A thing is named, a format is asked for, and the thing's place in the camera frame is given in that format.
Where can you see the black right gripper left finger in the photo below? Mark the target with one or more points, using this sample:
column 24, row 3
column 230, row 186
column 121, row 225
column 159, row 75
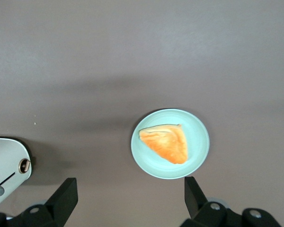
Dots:
column 61, row 203

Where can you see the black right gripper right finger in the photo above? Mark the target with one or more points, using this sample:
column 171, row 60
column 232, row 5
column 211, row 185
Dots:
column 198, row 208

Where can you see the white two-slot toaster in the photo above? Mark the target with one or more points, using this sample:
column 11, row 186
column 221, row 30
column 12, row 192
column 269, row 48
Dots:
column 4, row 156

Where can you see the triangular orange pastry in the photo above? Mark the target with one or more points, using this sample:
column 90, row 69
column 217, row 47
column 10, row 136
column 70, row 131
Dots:
column 170, row 146

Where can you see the pale green round plate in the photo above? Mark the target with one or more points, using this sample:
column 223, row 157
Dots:
column 144, row 160

